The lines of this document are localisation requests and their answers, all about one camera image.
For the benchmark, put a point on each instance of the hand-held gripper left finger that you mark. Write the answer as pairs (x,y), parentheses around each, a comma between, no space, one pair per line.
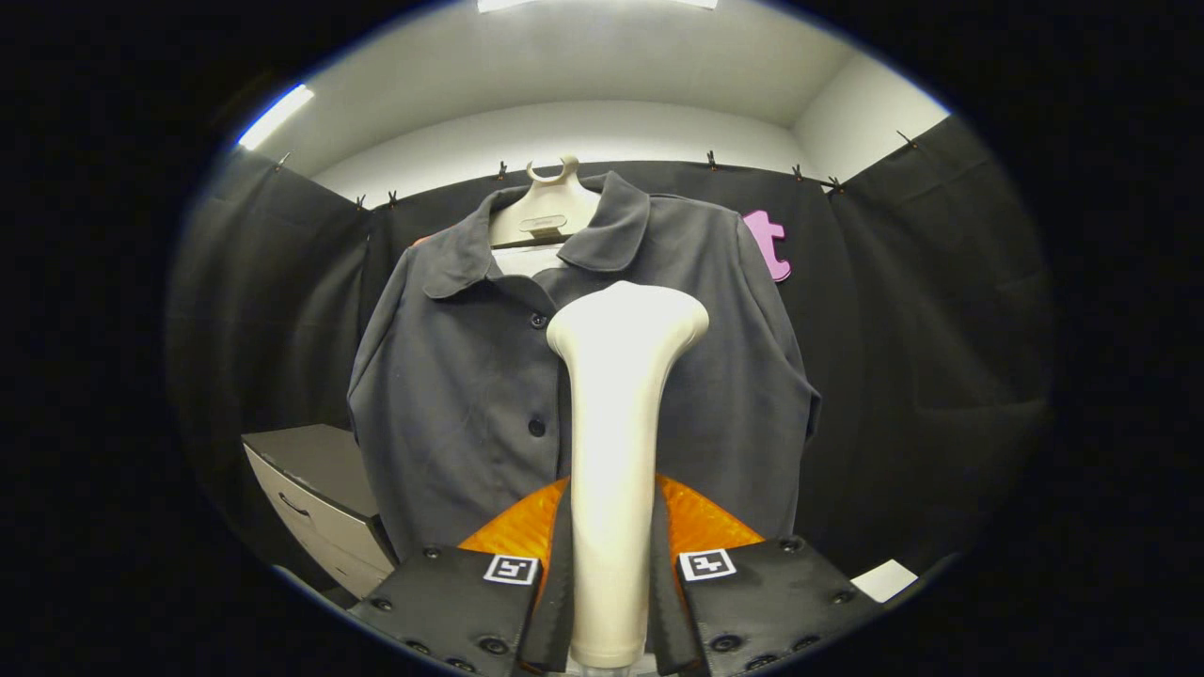
(557,602)

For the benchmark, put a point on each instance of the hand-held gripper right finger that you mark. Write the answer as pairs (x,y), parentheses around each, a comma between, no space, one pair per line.
(666,611)

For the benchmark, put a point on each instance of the white garment steamer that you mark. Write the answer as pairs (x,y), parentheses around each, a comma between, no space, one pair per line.
(616,423)

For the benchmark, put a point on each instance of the dark grey button shirt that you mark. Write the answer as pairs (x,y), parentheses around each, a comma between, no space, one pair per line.
(451,395)

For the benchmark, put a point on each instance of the cream garment hanger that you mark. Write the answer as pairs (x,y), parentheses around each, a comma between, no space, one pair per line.
(546,202)

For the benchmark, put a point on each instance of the white table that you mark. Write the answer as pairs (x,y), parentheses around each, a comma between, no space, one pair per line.
(884,580)

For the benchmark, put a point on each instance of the grey top drawer cabinet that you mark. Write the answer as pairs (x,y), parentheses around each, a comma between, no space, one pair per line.
(310,451)

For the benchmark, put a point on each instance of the row of small backdrop clips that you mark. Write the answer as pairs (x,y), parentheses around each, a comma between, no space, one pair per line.
(712,160)

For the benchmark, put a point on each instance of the wide ceiling light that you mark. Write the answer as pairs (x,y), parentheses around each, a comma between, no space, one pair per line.
(593,4)

